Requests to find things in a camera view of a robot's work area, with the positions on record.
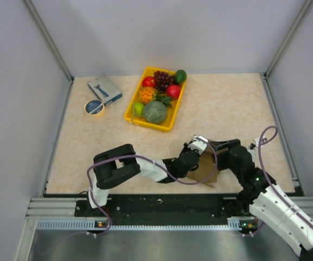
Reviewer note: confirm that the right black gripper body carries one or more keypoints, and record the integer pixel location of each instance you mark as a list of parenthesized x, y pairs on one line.
[(224, 158)]

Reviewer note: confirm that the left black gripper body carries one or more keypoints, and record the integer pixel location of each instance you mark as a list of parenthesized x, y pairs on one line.
[(185, 148)]

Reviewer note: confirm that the brown cardboard paper box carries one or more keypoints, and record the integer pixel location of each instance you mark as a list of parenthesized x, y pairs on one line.
[(206, 165)]

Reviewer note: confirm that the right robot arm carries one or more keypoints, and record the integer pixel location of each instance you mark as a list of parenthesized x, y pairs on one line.
[(263, 198)]

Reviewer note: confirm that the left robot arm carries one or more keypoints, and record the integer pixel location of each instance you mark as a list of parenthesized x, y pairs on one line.
[(116, 166)]

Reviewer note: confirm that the razor package box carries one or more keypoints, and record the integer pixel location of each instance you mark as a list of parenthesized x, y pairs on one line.
[(105, 90)]

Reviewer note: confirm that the green cantaloupe melon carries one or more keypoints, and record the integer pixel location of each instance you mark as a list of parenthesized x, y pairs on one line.
[(155, 112)]

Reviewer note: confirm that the yellow plastic tray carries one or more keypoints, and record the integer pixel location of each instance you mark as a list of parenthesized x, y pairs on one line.
[(167, 125)]

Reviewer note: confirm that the red pomegranate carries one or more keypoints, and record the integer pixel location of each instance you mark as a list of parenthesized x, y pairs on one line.
[(173, 91)]

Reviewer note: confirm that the orange pineapple fruit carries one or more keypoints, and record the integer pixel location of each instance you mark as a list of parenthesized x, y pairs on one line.
[(149, 94)]

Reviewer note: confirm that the green avocado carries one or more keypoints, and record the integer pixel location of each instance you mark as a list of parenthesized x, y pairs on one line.
[(180, 76)]

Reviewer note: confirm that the dark red grape bunch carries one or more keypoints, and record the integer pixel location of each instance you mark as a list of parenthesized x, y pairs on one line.
[(163, 80)]

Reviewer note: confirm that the red apple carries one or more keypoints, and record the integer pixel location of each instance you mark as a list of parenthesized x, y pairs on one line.
[(149, 81)]

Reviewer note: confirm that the masking tape roll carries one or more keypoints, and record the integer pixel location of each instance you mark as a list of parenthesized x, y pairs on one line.
[(94, 109)]

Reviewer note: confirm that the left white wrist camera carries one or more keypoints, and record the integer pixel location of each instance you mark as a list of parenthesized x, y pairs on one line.
[(198, 144)]

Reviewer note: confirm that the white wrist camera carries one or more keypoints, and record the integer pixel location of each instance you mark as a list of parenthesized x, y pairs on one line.
[(198, 144), (252, 148)]

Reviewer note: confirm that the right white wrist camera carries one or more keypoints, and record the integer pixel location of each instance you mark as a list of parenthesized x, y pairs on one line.
[(252, 148)]

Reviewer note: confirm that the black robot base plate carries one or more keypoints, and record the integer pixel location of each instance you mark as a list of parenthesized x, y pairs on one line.
[(174, 209)]

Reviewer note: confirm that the grey slotted cable duct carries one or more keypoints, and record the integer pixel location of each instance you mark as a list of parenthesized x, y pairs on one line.
[(233, 224)]

